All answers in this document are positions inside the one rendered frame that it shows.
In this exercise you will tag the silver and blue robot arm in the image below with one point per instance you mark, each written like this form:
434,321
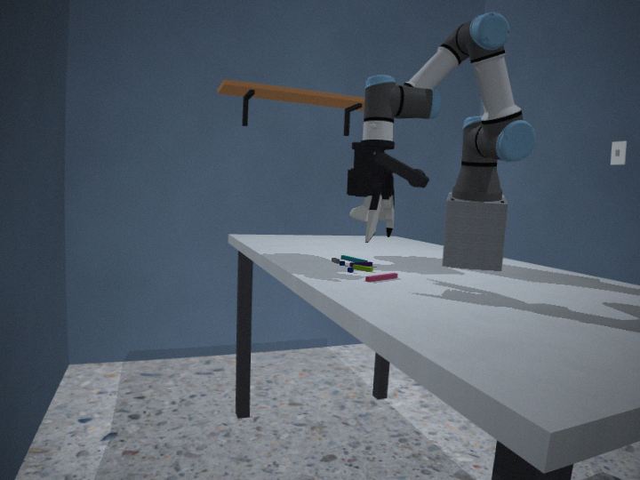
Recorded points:
501,133

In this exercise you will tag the pink rod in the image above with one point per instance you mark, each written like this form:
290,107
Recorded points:
380,277

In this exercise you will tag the turquoise rod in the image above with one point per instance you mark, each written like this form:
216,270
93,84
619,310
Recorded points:
344,257

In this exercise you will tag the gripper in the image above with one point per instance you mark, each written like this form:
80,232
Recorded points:
372,184

